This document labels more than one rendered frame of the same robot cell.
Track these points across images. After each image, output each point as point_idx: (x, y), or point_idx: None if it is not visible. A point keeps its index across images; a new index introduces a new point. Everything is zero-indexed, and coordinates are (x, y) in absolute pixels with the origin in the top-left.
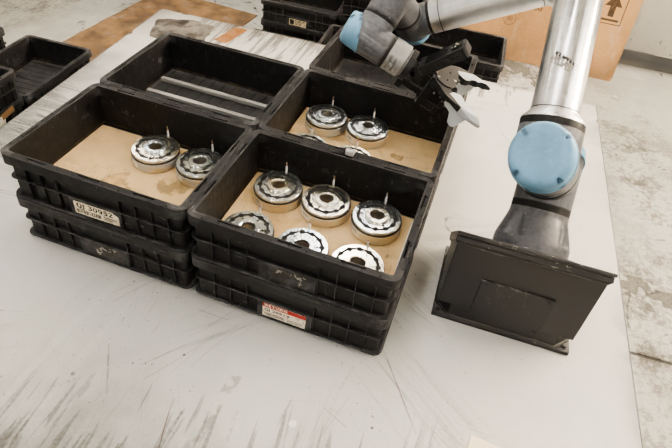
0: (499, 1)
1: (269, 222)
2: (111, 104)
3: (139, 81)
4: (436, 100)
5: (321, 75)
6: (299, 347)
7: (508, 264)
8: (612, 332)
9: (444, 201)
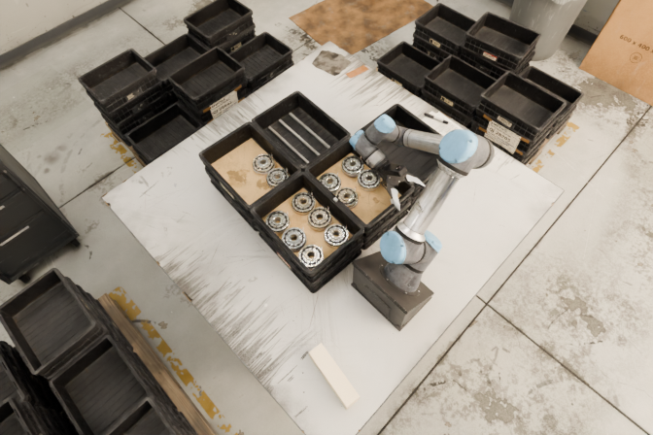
0: (433, 149)
1: (288, 220)
2: (254, 132)
3: (275, 117)
4: None
5: None
6: (286, 276)
7: (371, 284)
8: (432, 331)
9: None
